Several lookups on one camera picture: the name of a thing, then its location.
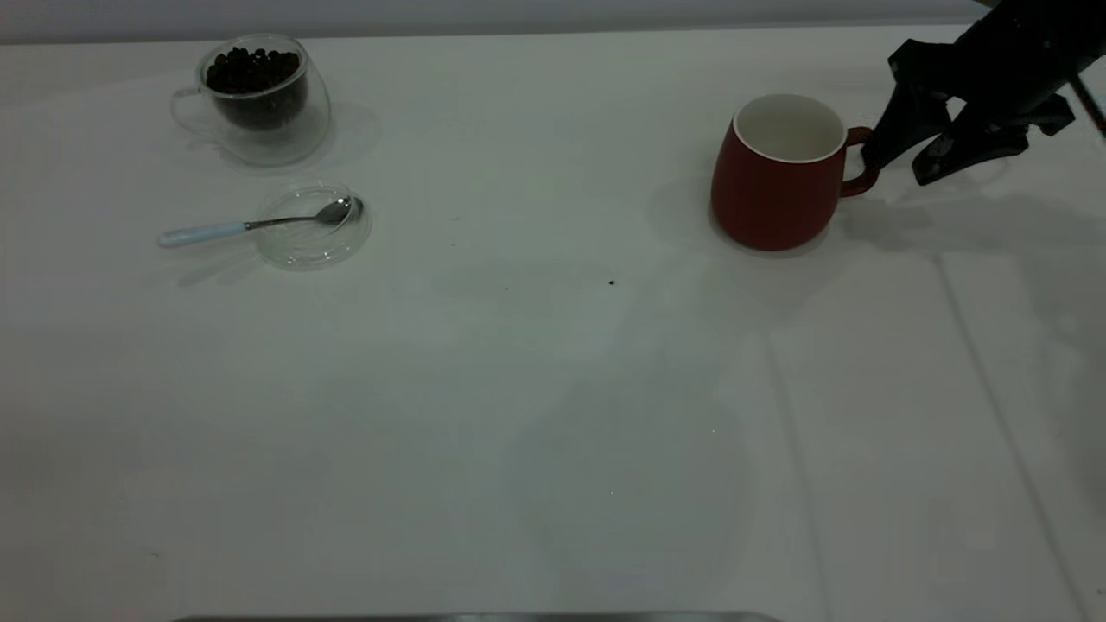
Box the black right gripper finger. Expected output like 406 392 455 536
861 89 953 170
913 105 1030 187

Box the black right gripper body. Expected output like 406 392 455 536
888 0 1106 136

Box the red ceramic mug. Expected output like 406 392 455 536
710 93 881 252

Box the metal spoon with white handle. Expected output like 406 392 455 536
157 197 364 250

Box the clear round glass lid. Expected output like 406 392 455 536
255 180 372 270

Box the coffee bean pile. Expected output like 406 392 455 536
206 48 309 132

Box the thin dark red cable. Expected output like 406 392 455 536
1071 78 1106 135

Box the clear double-wall glass cup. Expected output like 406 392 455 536
170 33 332 168

